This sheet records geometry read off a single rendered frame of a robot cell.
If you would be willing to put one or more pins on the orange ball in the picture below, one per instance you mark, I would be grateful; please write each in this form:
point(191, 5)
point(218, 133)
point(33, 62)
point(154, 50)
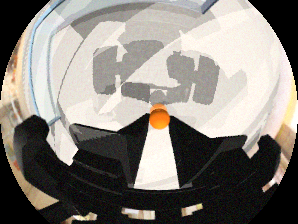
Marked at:
point(159, 118)

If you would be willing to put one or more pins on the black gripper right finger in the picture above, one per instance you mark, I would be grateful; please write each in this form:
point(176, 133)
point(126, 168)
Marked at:
point(194, 151)

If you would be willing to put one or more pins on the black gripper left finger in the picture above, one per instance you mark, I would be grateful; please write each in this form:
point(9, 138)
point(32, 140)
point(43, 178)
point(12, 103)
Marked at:
point(125, 145)

